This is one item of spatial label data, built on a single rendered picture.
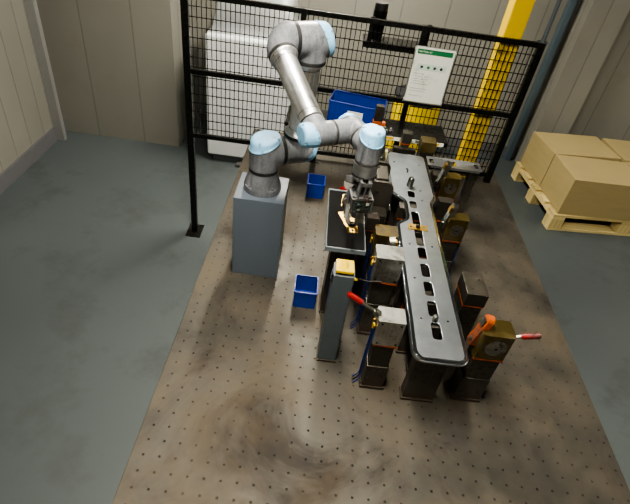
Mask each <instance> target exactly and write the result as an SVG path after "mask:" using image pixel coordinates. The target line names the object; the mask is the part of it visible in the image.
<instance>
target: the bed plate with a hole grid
mask: <svg viewBox="0 0 630 504"><path fill-rule="evenodd" d="M316 159H319V163H311V162H304V163H294V164H286V165H279V166H278V174H279V177H282V178H289V186H288V196H287V206H286V216H285V226H284V236H283V245H282V253H281V258H280V263H279V268H278V273H277V278H271V277H264V276H257V275H249V274H242V273H235V272H232V248H233V197H234V194H235V192H236V189H237V186H238V183H239V181H240V178H241V175H242V172H247V173H248V170H249V145H248V147H247V149H246V152H245V155H244V157H243V160H242V162H241V165H240V168H239V170H238V173H237V176H236V178H235V181H234V183H233V186H232V189H231V191H230V194H229V197H228V199H227V202H226V204H225V207H224V210H223V212H222V215H221V218H220V220H219V223H218V226H217V228H216V231H215V233H214V236H213V239H212V241H211V244H210V247H209V249H208V252H207V254H206V257H205V260H204V262H203V265H202V268H201V270H200V273H199V276H198V278H197V281H196V283H195V286H194V289H193V291H192V294H191V297H190V299H189V302H188V304H187V307H186V310H185V312H184V315H183V318H182V320H181V323H180V325H179V328H178V331H177V333H176V336H175V339H174V341H173V344H172V347H171V349H170V352H169V354H168V357H167V360H166V362H165V365H164V368H163V370H162V373H161V375H160V378H159V381H158V383H157V386H156V389H155V391H154V394H153V396H152V399H151V402H150V404H149V407H148V410H147V412H146V415H145V418H144V420H143V423H142V425H141V428H140V431H139V433H138V436H137V439H136V441H135V444H134V446H133V449H132V452H131V454H130V457H129V460H128V462H127V465H126V468H125V470H124V473H123V475H122V478H121V481H120V483H119V486H118V489H117V491H116V494H115V496H114V499H113V502H112V504H630V490H629V488H628V485H627V483H626V481H625V478H624V476H623V474H622V471H621V469H620V467H619V464H618V462H617V460H616V457H615V455H614V452H613V450H612V448H611V445H610V443H609V441H608V438H607V436H606V434H605V431H604V429H603V427H602V424H601V422H600V420H599V417H598V415H597V412H596V410H595V408H594V405H593V403H592V401H591V398H590V396H589V394H588V391H587V389H586V387H585V384H584V382H583V380H582V377H581V375H580V373H579V370H578V368H577V365H576V363H575V361H574V358H573V356H572V354H571V351H570V349H569V347H568V344H567V342H566V340H565V337H564V335H563V333H562V330H561V328H560V325H559V323H558V321H557V318H556V316H555V314H554V311H553V309H552V307H551V304H550V302H549V300H548V297H547V295H546V293H545V290H544V288H543V285H542V283H541V281H540V278H539V276H538V274H537V271H536V269H535V267H534V264H533V262H532V260H531V257H530V255H529V253H528V250H527V248H526V246H525V243H524V241H523V238H522V236H521V234H520V231H519V229H518V227H517V224H516V222H515V220H514V217H513V215H512V213H511V210H510V208H509V206H508V203H507V201H506V198H505V196H504V194H503V191H502V189H501V187H500V184H499V182H498V180H497V177H496V175H495V173H494V174H493V176H492V178H491V181H490V183H484V182H483V178H484V177H482V176H478V178H477V181H476V182H475V183H474V186H473V189H472V191H471V194H470V196H469V199H468V201H467V204H466V207H465V209H464V212H463V213H465V214H467V215H468V217H469V220H470V221H469V223H468V226H467V227H468V229H467V230H466V231H465V234H464V236H463V239H462V241H461V244H460V246H459V245H458V246H459V249H458V248H457V247H456V248H457V249H458V251H457V250H456V251H457V254H456V256H455V255H454V256H455V258H454V261H453V260H452V261H453V263H452V266H451V269H450V268H449V269H450V272H449V273H450V274H451V278H452V279H450V281H451V286H452V290H453V294H454V293H455V291H456V288H457V282H458V280H459V278H460V275H461V273H462V272H467V273H475V274H482V275H483V278H484V281H485V284H486V287H487V291H488V294H489V298H488V300H487V302H486V304H485V306H484V308H483V309H481V311H480V313H479V315H478V317H477V319H476V321H475V323H474V325H473V327H472V329H471V331H470V333H471V332H472V330H473V329H474V328H475V327H476V325H477V323H478V321H479V319H480V318H483V317H484V316H485V315H486V314H489V315H492V316H494V317H495V319H496V320H504V321H510V322H511V323H512V325H513V328H514V331H515V334H516V335H522V334H525V333H540V334H541V336H542V338H541V339H531V340H523V339H516V340H515V342H514V343H513V345H512V347H511V348H510V350H509V352H508V353H507V355H506V357H505V358H504V360H503V363H499V365H498V367H497V368H496V370H495V372H494V373H493V375H492V377H491V378H490V382H489V384H488V385H487V387H486V389H485V391H484V393H485V397H486V399H483V397H482V396H481V397H480V400H481V401H480V403H478V402H469V401H461V400H452V399H450V394H449V388H448V383H447V381H448V379H451V377H452V375H453V373H454V371H455V369H456V367H454V366H448V368H447V370H446V372H445V374H444V376H443V379H442V381H441V383H440V385H439V387H438V389H437V391H436V393H435V395H434V397H433V403H428V402H419V401H411V400H402V399H400V393H399V386H402V383H403V381H404V378H405V376H406V365H408V364H409V361H410V359H411V356H412V355H408V354H399V353H396V351H395V349H394V351H393V354H392V356H391V359H390V362H389V369H388V372H387V375H386V378H385V381H384V389H383V390H377V389H369V388H360V387H359V379H358V380H357V381H355V382H354V383H352V382H351V381H352V379H351V378H352V376H351V375H352V374H356V373H357V372H358V371H359V368H360V365H361V361H362V358H363V355H364V352H365V348H366V345H367V342H368V338H369V335H363V334H357V325H356V326H355V327H353V326H354V325H355V324H356V323H355V322H356V321H355V322H353V323H355V324H354V325H353V326H350V322H352V321H354V320H355V319H356V317H357V314H358V311H359V307H360V305H359V304H358V303H356V302H354V301H353V300H351V299H350V301H349V305H348V309H347V313H346V317H345V322H344V326H343V330H342V334H341V338H340V343H339V347H338V351H337V355H336V363H331V362H323V361H316V353H317V344H318V342H319V337H320V332H321V327H322V322H323V317H324V313H319V298H320V294H321V292H322V286H323V281H324V275H325V270H326V264H327V259H328V253H329V251H325V239H326V222H327V205H328V191H329V188H332V189H339V188H340V187H341V186H344V181H346V175H350V174H352V173H353V165H354V160H355V159H349V158H341V157H334V156H327V155H319V154H316ZM309 173H311V174H318V175H325V176H326V183H325V187H324V193H323V199H317V198H309V197H306V192H307V180H308V174H309ZM296 274H302V275H310V276H317V277H319V285H318V295H317V297H316V303H315V308H314V309H309V308H301V307H294V306H293V297H294V284H295V276H296ZM353 323H352V324H353ZM350 327H353V328H352V329H350ZM470 333H469V334H470ZM358 374H359V373H358ZM358 374H356V375H354V377H356V376H357V375H358Z"/></svg>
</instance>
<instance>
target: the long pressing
mask: <svg viewBox="0 0 630 504"><path fill-rule="evenodd" d="M386 162H388V163H389V164H390V166H391V171H390V175H389V182H391V183H392V184H393V188H394V190H393V194H392V196H393V197H395V198H396V199H398V200H399V201H401V202H402V203H403V208H404V214H405V218H404V219H402V220H400V221H398V222H397V223H396V227H397V228H398V234H399V237H398V241H397V242H398V247H403V251H404V258H405V261H404V265H403V268H402V271H401V277H402V285H403V293H404V301H405V309H406V317H407V325H408V333H409V341H410V349H411V354H412V356H413V357H414V358H415V359H416V360H418V361H420V362H422V363H429V364H438V365H446V366H454V367H463V366H465V365H467V363H468V361H469V357H468V353H467V349H466V344H465V340H464V336H463V332H462V328H461V323H460V319H459V315H458V311H457V307H456V302H455V298H454V294H453V290H452V286H451V281H450V277H449V273H448V269H447V265H446V260H445V256H444V252H443V248H442V244H441V239H440V235H439V231H438V227H437V223H436V218H435V214H434V210H433V204H434V202H435V200H436V196H435V193H434V189H433V185H432V181H431V177H430V173H429V169H428V165H427V161H426V159H425V158H424V157H422V156H418V155H410V154H403V153H396V152H389V151H388V154H387V158H386ZM419 165H420V166H419ZM406 168H408V169H409V171H408V173H407V170H406ZM411 176H413V177H414V179H415V181H414V185H413V187H408V186H407V181H408V178H409V177H411ZM420 191H421V192H420ZM408 192H413V193H414V196H415V197H414V198H413V197H409V196H408ZM410 202H415V203H416V207H417V208H411V207H410ZM412 212H415V213H418V217H419V222H420V225H425V226H427V229H428V231H421V233H422V238H423V243H424V246H420V245H417V242H416V237H415V231H420V230H412V229H408V223H410V224H413V219H412V214H411V213H412ZM431 246H432V247H431ZM418 248H423V249H424V250H425V254H426V260H425V259H420V258H419V254H418ZM421 265H427V266H428V269H429V274H430V277H425V276H423V275H422V271H421ZM414 277H415V278H416V279H414ZM425 282H426V283H430V284H431V285H432V290H433V296H428V295H426V294H425V288H424V283H425ZM427 302H433V303H435V306H436V311H437V315H438V316H439V318H438V322H432V319H431V318H432V316H430V315H429V311H428V305H427ZM420 318H422V319H420ZM447 321H449V322H447ZM432 323H434V324H438V325H439V326H440V332H441V337H442V339H441V340H438V339H434V338H433V334H432V328H431V324H432Z"/></svg>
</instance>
